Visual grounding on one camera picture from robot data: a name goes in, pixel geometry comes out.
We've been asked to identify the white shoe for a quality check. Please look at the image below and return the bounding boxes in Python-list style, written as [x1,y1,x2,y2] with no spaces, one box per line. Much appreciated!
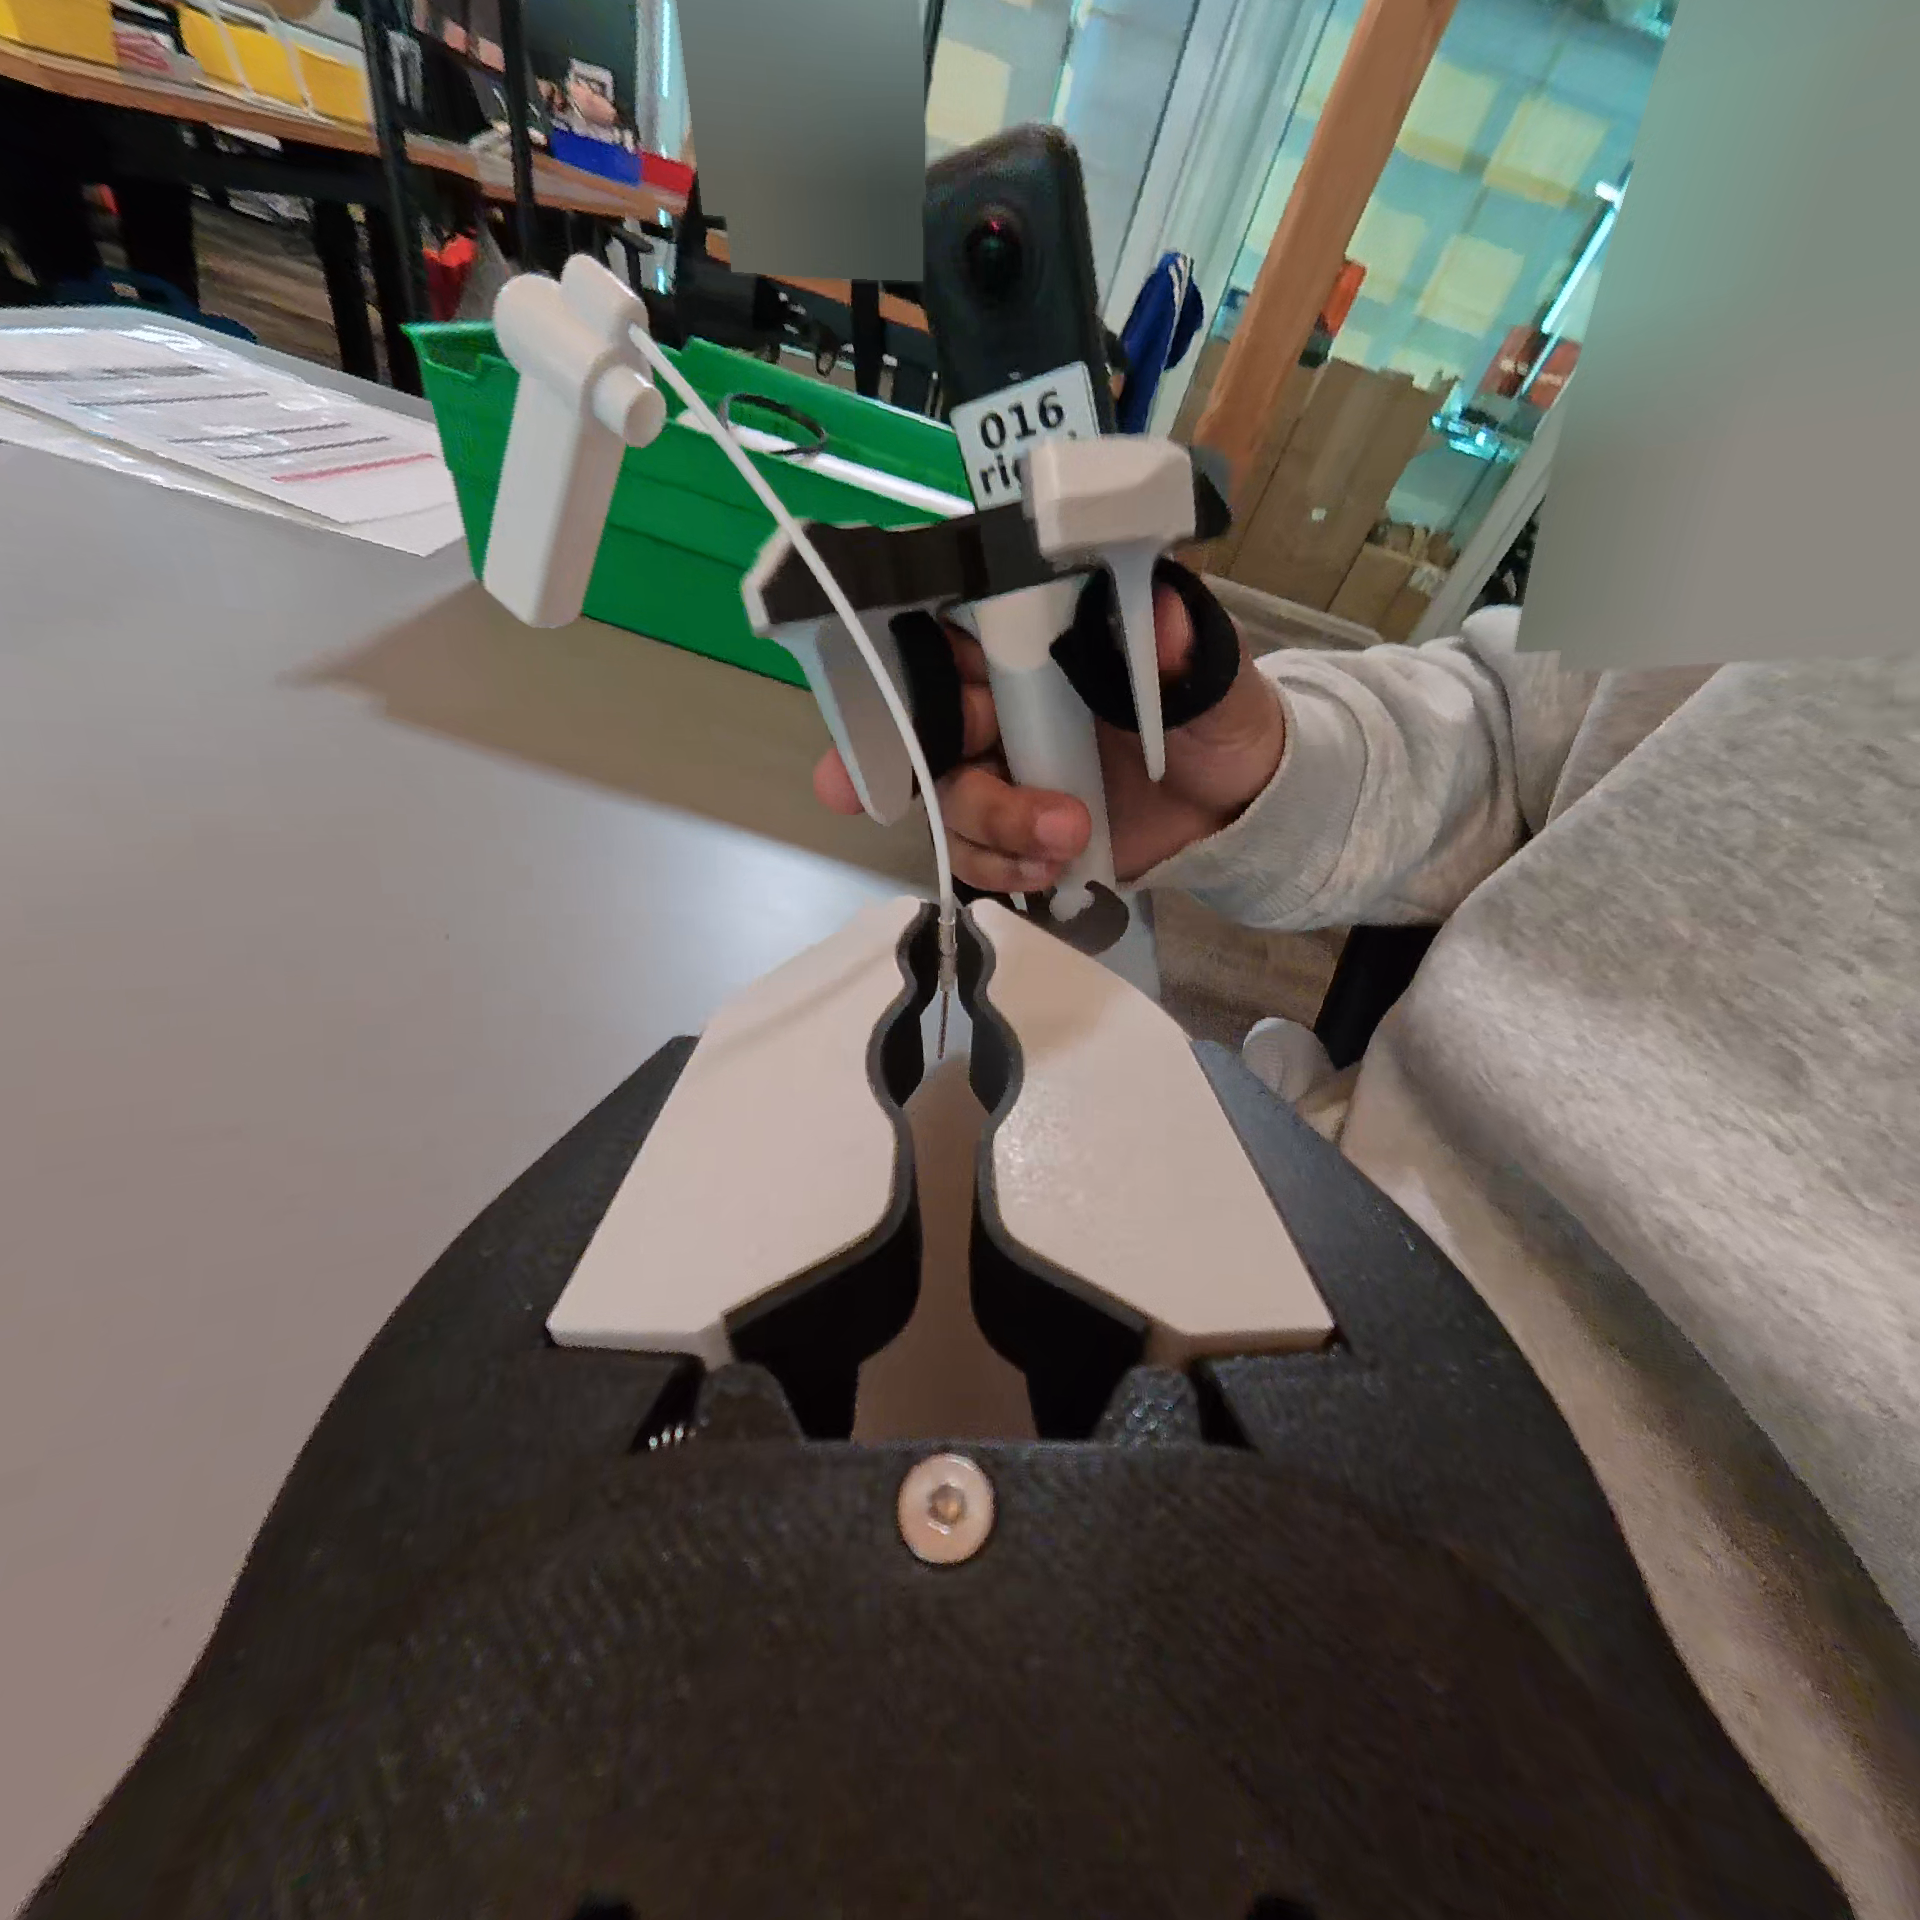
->
[1242,1016,1355,1119]

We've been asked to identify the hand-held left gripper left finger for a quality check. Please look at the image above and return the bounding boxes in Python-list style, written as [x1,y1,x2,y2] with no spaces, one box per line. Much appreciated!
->
[544,893,924,1441]

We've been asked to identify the green plastic bin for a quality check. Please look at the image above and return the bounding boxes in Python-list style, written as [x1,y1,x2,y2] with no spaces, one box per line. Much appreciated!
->
[401,318,978,691]

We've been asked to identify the large yellow bin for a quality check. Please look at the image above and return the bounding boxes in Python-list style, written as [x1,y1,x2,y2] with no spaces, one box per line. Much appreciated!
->
[0,0,122,70]

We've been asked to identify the person's right hand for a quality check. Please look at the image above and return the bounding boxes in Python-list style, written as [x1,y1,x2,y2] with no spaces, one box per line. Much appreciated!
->
[813,582,1289,897]

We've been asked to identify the white bar with black loop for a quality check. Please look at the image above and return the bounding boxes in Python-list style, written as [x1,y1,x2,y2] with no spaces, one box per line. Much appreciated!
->
[716,390,978,504]

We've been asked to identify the person's right forearm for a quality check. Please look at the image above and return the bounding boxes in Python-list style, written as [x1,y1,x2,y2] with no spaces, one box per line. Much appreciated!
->
[1131,603,1600,935]

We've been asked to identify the blue striped jacket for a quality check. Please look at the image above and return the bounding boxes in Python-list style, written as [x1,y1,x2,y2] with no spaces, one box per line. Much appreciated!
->
[1115,251,1205,438]

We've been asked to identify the white security tag with cable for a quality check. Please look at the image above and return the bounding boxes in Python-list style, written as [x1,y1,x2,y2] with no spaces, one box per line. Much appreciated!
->
[480,251,969,1064]

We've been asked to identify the cardboard boxes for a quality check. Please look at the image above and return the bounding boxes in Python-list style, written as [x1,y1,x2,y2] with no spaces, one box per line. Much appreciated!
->
[1230,351,1464,632]

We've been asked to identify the slanted wooden post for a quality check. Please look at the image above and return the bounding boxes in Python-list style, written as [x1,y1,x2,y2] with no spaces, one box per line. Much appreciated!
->
[1191,0,1464,498]

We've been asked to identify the printed paper sheet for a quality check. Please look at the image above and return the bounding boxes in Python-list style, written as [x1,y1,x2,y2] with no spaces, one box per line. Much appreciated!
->
[0,321,467,558]

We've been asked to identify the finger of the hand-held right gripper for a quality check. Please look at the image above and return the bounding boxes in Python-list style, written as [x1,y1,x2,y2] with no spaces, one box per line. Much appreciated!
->
[742,515,920,827]
[1026,438,1198,782]

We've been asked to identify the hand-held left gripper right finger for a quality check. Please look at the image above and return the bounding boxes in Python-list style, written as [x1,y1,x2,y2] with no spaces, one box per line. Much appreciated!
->
[964,895,1340,1441]

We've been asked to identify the person's grey sweatshirt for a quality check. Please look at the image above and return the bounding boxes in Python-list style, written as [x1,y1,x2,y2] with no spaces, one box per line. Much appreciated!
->
[1342,652,1920,1920]

